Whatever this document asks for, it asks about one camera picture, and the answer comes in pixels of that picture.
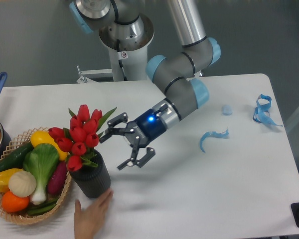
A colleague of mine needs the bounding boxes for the green bok choy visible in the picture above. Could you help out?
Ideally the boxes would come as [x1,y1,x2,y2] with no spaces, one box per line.
[23,143,59,205]

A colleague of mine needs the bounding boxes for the woven wicker basket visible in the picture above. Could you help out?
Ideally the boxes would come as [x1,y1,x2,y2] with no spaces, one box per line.
[0,127,72,225]

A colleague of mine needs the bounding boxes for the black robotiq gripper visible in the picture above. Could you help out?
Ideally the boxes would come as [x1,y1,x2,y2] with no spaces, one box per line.
[99,109,166,170]

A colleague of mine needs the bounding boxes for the dark grey ribbed vase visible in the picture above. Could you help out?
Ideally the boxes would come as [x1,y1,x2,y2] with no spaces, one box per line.
[69,150,111,198]

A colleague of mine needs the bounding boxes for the green bean pods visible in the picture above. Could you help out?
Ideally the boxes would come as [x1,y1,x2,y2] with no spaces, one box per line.
[26,198,58,216]

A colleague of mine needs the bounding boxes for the orange fruit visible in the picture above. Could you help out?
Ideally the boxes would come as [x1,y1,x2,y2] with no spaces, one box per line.
[1,191,29,213]

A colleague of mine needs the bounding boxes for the small light blue cap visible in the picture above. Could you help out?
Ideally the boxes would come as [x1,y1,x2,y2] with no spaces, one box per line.
[222,105,233,116]

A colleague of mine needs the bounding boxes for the crumpled blue tape ribbon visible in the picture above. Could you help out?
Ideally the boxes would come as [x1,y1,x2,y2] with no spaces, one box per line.
[252,94,283,126]

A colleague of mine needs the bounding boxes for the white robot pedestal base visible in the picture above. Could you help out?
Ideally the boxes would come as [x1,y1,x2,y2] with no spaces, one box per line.
[76,12,165,84]

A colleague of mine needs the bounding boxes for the bare human hand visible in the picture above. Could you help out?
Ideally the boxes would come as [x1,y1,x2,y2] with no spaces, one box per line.
[74,188,114,239]

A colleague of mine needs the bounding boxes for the yellow squash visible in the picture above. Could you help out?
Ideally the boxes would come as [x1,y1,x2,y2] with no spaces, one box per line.
[30,130,68,161]

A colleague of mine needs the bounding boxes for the cream white garlic bulb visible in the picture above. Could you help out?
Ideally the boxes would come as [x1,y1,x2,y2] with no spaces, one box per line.
[8,170,37,198]

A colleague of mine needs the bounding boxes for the purple sweet potato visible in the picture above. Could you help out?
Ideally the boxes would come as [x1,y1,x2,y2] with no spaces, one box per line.
[47,161,67,195]

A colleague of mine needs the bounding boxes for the dark green cucumber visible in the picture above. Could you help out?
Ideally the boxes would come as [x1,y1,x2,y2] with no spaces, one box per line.
[0,142,33,172]

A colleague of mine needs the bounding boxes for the yellow bell pepper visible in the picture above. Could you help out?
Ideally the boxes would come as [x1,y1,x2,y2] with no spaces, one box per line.
[0,168,22,193]

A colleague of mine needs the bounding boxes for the curved blue tape strip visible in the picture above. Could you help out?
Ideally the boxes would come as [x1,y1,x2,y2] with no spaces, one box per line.
[199,129,229,153]

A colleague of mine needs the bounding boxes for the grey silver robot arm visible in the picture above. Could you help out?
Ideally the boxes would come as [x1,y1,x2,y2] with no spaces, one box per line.
[69,0,221,170]

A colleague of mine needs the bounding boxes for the red tulip bouquet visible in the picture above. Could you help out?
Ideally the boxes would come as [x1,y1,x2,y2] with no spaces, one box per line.
[48,105,116,172]

